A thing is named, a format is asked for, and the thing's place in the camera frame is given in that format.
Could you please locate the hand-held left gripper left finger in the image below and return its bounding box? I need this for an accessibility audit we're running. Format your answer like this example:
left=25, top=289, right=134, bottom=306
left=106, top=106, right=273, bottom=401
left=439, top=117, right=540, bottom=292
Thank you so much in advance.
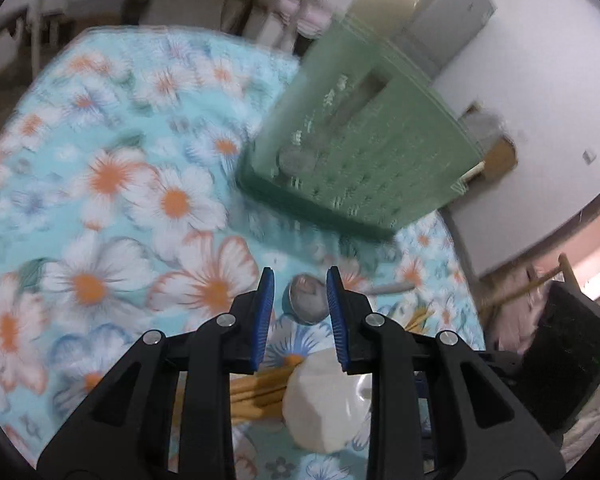
left=37, top=267, right=276, bottom=480

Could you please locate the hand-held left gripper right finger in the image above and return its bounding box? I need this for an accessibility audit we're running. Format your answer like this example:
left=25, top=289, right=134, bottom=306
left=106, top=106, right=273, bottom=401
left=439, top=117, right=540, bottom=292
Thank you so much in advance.
left=325, top=265, right=567, bottom=480

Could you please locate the metal spoon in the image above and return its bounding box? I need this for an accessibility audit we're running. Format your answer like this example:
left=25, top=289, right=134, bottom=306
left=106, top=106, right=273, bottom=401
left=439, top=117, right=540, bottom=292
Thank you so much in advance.
left=286, top=274, right=416, bottom=325

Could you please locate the wooden chopstick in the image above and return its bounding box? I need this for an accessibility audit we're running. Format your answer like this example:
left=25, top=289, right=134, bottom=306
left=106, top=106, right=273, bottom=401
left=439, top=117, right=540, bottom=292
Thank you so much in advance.
left=230, top=359, right=306, bottom=402
left=232, top=390, right=287, bottom=426
left=405, top=307, right=436, bottom=331

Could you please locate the green plastic utensil holder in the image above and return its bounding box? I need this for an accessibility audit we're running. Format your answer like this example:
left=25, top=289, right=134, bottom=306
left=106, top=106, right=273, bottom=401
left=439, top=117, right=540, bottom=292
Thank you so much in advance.
left=235, top=0, right=486, bottom=241

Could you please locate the wooden chair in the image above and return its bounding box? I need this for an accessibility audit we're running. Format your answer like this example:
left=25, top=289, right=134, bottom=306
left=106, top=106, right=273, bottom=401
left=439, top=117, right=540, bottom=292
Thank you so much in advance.
left=480, top=252, right=579, bottom=312

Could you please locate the floral blue tablecloth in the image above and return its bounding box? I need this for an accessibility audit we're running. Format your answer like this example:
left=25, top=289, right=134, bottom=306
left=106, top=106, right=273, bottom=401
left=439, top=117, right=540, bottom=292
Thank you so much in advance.
left=0, top=27, right=486, bottom=480

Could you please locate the pink floral roll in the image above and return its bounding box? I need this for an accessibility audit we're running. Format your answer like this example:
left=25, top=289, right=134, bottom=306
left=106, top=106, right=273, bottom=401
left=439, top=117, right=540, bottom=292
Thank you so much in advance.
left=275, top=0, right=331, bottom=38

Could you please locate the grey refrigerator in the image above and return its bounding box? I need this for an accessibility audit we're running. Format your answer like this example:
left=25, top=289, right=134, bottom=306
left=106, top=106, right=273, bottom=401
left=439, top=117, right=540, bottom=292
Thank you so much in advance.
left=409, top=0, right=498, bottom=74

